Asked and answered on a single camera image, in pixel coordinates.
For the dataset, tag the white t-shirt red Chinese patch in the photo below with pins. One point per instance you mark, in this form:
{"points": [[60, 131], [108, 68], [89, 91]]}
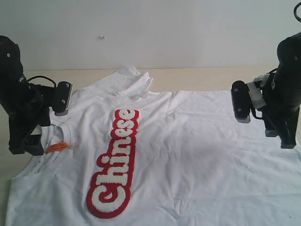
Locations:
{"points": [[139, 158]]}

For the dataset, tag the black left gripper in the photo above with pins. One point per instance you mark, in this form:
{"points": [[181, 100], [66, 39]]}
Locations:
{"points": [[27, 106]]}

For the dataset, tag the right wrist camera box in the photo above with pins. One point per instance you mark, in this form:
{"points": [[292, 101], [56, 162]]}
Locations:
{"points": [[241, 101]]}

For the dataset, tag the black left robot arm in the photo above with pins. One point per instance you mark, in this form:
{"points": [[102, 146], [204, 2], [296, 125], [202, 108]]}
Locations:
{"points": [[10, 64]]}

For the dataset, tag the orange neck label tag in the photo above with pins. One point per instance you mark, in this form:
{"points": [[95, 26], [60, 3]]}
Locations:
{"points": [[57, 147]]}

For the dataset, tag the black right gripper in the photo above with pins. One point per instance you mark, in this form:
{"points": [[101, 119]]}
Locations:
{"points": [[281, 89]]}

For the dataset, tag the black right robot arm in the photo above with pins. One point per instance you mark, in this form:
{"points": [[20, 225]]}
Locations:
{"points": [[289, 56]]}

